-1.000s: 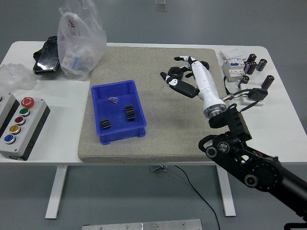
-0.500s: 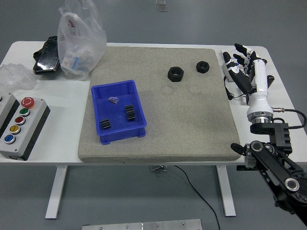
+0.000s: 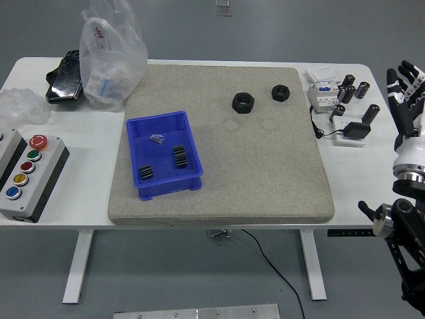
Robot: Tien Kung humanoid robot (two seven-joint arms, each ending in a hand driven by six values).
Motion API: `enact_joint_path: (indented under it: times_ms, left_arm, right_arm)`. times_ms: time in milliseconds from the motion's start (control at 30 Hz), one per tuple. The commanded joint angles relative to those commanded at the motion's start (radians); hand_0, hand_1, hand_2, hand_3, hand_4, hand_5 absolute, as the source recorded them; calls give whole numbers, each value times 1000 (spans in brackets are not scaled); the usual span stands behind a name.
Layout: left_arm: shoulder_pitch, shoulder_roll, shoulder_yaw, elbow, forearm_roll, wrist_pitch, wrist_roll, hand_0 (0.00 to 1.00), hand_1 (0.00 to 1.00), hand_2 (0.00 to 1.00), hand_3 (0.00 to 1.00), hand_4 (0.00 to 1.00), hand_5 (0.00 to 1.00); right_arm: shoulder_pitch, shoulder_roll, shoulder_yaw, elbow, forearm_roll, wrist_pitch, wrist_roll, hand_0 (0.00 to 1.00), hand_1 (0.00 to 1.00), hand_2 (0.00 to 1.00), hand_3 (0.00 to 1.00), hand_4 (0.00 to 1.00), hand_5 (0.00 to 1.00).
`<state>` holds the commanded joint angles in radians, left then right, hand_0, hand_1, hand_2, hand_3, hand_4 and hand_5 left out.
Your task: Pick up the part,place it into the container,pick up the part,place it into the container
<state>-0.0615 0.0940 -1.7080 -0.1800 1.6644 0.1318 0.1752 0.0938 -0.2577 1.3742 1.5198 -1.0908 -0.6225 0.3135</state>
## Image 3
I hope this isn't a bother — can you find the grey five-button control box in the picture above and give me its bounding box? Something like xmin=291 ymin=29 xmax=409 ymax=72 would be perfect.
xmin=0 ymin=134 xmax=70 ymax=223

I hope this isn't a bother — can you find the crumpled clear bubble wrap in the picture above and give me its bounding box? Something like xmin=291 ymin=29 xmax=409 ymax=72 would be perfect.
xmin=0 ymin=88 xmax=52 ymax=126

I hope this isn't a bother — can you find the white circuit breaker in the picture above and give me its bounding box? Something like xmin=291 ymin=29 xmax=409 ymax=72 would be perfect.
xmin=307 ymin=81 xmax=341 ymax=116

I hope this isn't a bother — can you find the metal under-table bracket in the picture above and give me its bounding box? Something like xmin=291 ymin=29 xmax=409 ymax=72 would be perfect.
xmin=206 ymin=228 xmax=233 ymax=239

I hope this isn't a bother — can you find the black adapter cord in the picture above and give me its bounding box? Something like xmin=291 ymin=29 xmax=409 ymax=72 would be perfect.
xmin=309 ymin=106 xmax=345 ymax=139

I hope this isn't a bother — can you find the white power socket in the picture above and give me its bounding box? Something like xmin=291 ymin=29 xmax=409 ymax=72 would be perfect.
xmin=332 ymin=115 xmax=368 ymax=147

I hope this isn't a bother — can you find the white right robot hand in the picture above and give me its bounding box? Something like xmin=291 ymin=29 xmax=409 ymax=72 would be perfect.
xmin=386 ymin=59 xmax=425 ymax=169

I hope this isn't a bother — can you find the clear plastic bag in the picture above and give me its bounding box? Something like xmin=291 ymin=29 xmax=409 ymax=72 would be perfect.
xmin=79 ymin=0 xmax=149 ymax=112

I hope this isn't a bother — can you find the black power adapter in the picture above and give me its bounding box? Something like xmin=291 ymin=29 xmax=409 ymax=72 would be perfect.
xmin=341 ymin=122 xmax=372 ymax=140

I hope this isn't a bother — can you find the blue plastic box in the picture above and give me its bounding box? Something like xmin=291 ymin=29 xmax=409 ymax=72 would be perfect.
xmin=126 ymin=110 xmax=205 ymax=203

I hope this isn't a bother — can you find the large black nut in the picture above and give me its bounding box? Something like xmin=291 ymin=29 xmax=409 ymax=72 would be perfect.
xmin=231 ymin=92 xmax=257 ymax=115

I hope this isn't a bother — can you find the black glossy pouch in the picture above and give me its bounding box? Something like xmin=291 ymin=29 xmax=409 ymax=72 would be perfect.
xmin=45 ymin=49 xmax=84 ymax=104

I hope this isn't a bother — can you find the large black gear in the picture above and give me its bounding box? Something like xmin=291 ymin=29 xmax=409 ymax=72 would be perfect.
xmin=171 ymin=145 xmax=187 ymax=169

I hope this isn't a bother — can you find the silver metal plate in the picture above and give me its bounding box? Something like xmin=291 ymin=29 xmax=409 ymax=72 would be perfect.
xmin=113 ymin=304 xmax=281 ymax=319

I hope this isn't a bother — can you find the black floor cable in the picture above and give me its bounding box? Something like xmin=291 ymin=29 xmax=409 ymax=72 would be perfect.
xmin=240 ymin=229 xmax=306 ymax=319

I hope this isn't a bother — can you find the small black nut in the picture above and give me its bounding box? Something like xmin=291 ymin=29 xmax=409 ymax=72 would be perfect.
xmin=271 ymin=84 xmax=292 ymax=102

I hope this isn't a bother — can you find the grey-brown mat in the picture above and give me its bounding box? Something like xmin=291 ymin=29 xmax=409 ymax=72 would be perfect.
xmin=108 ymin=64 xmax=335 ymax=225

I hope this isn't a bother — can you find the black table control panel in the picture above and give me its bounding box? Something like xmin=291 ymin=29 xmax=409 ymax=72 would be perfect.
xmin=327 ymin=228 xmax=376 ymax=238

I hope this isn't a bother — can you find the white table leg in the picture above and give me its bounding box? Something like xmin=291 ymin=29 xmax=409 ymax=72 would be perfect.
xmin=62 ymin=229 xmax=94 ymax=304
xmin=298 ymin=229 xmax=328 ymax=302

